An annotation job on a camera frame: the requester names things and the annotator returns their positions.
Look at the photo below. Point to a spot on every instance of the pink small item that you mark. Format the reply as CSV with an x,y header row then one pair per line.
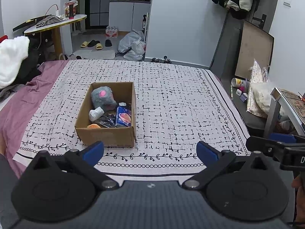
x,y
244,89

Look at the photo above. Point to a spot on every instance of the black flat board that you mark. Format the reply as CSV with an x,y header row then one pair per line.
x,y
28,22

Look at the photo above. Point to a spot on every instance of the dark metal floor item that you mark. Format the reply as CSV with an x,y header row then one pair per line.
x,y
160,60

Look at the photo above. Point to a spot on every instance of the dark grey side bench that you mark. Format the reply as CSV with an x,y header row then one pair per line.
x,y
243,114

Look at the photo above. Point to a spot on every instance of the metal frame rack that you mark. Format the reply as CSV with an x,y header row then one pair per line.
x,y
281,100

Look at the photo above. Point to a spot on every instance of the black bottle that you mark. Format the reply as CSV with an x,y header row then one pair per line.
x,y
144,22

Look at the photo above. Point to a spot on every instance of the black slipper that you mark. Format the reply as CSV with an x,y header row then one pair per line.
x,y
93,43
108,43

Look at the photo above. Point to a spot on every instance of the wooden board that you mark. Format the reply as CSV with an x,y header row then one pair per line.
x,y
255,50

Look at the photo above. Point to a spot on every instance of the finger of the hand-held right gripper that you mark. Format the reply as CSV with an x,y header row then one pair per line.
x,y
283,137
262,145

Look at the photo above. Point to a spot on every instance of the white light switch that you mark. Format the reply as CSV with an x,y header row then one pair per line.
x,y
288,1

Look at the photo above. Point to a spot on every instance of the crumpled white plastic bag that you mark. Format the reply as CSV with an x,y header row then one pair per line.
x,y
264,95

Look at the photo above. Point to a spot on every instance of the white oval table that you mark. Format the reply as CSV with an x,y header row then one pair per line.
x,y
56,25

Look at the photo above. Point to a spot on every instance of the black plastic wrapper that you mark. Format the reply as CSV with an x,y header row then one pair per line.
x,y
107,120

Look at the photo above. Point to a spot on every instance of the clear plastic bags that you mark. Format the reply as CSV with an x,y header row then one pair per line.
x,y
258,76

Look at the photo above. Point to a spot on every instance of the grey leaning panel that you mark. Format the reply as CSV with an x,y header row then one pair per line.
x,y
226,43

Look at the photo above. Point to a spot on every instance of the purple bed sheet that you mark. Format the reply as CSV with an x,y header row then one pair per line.
x,y
23,100

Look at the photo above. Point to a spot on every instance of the white cabinet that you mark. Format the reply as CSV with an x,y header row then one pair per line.
x,y
128,16

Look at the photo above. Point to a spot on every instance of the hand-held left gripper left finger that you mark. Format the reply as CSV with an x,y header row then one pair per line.
x,y
93,152

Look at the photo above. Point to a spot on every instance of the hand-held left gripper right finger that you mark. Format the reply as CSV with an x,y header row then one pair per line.
x,y
207,153

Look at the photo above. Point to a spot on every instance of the grey plush toy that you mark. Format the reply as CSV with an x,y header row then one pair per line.
x,y
102,97

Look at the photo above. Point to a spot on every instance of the pale purple small box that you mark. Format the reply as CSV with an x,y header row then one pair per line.
x,y
244,97

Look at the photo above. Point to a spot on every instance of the brown cardboard box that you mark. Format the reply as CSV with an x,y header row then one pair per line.
x,y
107,136

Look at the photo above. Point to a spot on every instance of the white soft packet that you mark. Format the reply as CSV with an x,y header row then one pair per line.
x,y
95,114

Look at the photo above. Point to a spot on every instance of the printed white blanket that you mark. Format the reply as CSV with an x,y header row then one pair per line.
x,y
166,100

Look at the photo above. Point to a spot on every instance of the person's right hand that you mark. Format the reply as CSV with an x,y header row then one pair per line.
x,y
299,184

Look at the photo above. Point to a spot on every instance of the dark glass panel door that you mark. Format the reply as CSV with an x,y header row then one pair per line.
x,y
99,2

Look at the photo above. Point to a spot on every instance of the black clothing pile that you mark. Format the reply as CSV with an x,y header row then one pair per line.
x,y
31,62

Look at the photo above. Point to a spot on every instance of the white floor mat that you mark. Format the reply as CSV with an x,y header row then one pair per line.
x,y
95,54

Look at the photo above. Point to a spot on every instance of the red box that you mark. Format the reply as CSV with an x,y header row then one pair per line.
x,y
71,9

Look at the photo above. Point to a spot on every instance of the blue drink carton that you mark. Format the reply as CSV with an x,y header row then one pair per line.
x,y
123,116

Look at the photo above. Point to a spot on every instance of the pack of water bottles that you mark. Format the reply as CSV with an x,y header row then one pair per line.
x,y
112,31

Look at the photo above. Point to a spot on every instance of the grey cloth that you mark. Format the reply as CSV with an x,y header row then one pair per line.
x,y
50,21

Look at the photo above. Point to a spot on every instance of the yellow slipper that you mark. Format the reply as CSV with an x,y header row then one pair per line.
x,y
99,46
84,44

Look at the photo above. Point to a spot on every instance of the white fleece garment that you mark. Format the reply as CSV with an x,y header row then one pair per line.
x,y
10,59

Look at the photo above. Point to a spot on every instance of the large translucent plastic bag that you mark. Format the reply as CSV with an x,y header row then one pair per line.
x,y
128,40

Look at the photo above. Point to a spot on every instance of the white charger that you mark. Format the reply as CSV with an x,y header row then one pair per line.
x,y
238,92

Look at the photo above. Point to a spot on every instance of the orange soft toy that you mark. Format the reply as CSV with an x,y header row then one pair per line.
x,y
93,126

